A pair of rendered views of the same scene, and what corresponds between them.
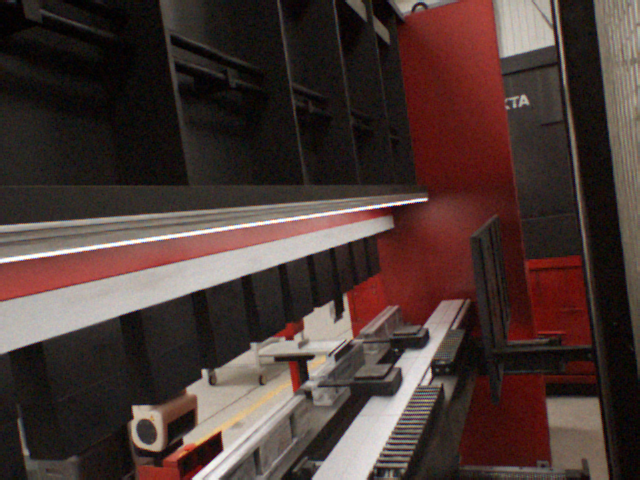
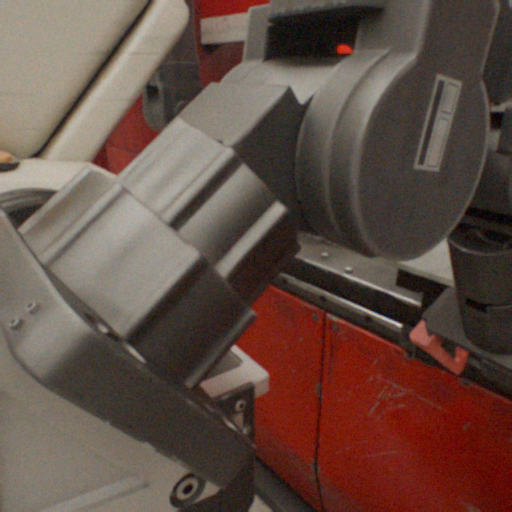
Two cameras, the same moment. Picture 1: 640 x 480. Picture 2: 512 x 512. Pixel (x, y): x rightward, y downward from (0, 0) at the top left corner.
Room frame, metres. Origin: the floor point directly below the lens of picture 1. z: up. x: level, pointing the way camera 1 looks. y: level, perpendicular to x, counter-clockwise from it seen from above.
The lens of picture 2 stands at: (1.92, 0.89, 1.27)
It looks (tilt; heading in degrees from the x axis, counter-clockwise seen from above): 22 degrees down; 298
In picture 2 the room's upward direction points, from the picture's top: straight up
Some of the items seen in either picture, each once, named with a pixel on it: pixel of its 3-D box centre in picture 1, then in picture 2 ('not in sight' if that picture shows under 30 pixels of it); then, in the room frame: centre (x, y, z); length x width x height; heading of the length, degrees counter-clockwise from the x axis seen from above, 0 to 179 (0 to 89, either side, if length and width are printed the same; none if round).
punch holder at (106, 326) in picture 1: (70, 383); not in sight; (0.83, 0.39, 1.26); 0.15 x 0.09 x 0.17; 159
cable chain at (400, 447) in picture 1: (413, 428); not in sight; (1.06, -0.13, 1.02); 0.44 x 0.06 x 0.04; 159
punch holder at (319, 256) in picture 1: (312, 278); not in sight; (1.76, 0.03, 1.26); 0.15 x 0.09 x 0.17; 159
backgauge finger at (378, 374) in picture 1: (348, 379); not in sight; (1.46, -0.03, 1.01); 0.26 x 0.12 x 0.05; 69
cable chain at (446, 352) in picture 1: (451, 348); not in sight; (1.58, -0.33, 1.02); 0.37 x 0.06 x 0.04; 159
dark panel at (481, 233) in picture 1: (495, 284); not in sight; (1.96, -0.60, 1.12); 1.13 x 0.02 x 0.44; 159
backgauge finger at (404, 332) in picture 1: (387, 337); not in sight; (1.87, -0.19, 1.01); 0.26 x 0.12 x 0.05; 69
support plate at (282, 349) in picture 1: (303, 347); (447, 246); (1.97, 0.10, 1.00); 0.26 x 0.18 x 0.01; 69
